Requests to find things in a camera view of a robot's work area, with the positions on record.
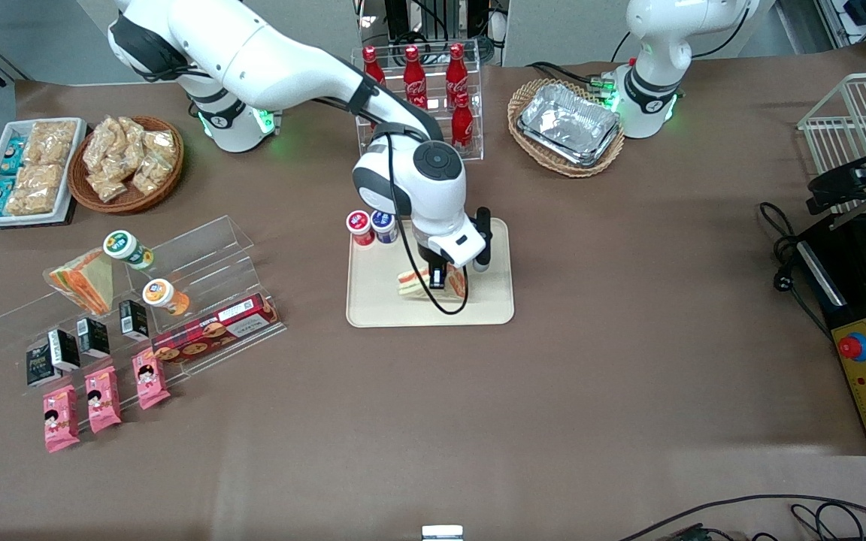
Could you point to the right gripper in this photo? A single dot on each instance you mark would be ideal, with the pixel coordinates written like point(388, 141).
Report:
point(434, 269)

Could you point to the white bread sandwich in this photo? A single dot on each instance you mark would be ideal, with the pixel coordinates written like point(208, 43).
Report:
point(412, 284)

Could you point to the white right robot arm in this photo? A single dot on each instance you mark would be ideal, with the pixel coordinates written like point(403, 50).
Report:
point(267, 60)

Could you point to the cream plastic tray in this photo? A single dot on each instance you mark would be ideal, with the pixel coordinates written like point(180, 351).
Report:
point(478, 308)

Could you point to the wrapped orange filling sandwich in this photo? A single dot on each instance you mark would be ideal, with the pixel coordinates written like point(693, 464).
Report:
point(87, 282)

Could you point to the dark bordered food tray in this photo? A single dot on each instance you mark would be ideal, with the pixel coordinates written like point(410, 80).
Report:
point(71, 221)

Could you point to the white rectangular snack tray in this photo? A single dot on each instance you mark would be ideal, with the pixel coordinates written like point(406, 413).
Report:
point(27, 220)

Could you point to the black tray sealing machine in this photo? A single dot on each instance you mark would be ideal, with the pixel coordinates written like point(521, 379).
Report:
point(850, 293)

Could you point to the blue gum bottle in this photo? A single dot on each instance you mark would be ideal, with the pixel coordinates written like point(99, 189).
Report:
point(384, 225)

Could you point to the red gum bottle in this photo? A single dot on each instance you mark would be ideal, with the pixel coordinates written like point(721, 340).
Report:
point(360, 227)

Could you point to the clear acrylic bottle rack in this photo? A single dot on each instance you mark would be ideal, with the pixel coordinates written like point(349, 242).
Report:
point(437, 128)

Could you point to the red cola bottle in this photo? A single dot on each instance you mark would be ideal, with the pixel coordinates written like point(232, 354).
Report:
point(373, 69)
point(457, 71)
point(463, 124)
point(414, 79)

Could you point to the wicker basket with foil containers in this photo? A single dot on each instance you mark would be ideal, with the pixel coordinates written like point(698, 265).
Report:
point(568, 169)

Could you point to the aluminium foil container stack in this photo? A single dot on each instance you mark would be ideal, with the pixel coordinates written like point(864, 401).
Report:
point(568, 124)

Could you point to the clear acrylic stepped stand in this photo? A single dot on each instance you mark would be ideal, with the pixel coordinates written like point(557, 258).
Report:
point(207, 248)

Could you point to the red tartan shortbread box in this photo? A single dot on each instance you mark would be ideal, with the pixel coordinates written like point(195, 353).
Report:
point(215, 330)

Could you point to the orange gum bottle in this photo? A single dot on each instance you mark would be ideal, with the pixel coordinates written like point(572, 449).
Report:
point(164, 297)

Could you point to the clear bag of tan snacks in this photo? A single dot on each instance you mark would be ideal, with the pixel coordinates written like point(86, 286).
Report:
point(151, 139)
point(104, 143)
point(153, 174)
point(108, 186)

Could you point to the black box with barcode label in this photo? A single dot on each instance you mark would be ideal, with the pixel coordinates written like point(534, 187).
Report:
point(134, 321)
point(93, 338)

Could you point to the pink snack packet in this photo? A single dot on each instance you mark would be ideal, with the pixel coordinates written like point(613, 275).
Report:
point(61, 419)
point(102, 400)
point(150, 382)

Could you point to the green gum bottle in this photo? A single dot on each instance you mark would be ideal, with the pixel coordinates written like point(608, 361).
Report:
point(126, 249)

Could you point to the wicker basket with snack bags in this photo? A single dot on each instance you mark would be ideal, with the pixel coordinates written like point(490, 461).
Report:
point(128, 204)

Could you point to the black box with white label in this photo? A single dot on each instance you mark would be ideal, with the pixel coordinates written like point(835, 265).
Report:
point(66, 351)

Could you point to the tan rice cracker pack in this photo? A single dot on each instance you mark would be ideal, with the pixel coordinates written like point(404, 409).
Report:
point(36, 189)
point(52, 143)

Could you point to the black pack with face print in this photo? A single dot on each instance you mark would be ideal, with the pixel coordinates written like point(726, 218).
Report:
point(40, 364)

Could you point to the red emergency stop button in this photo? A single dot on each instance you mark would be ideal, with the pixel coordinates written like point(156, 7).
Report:
point(852, 346)

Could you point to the sealer press lever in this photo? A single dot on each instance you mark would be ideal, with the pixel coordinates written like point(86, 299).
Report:
point(854, 176)

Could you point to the teal snack pack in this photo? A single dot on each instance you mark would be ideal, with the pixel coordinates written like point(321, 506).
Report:
point(1, 197)
point(12, 156)

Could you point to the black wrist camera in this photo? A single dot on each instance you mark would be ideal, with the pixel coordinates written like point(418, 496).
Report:
point(482, 233)

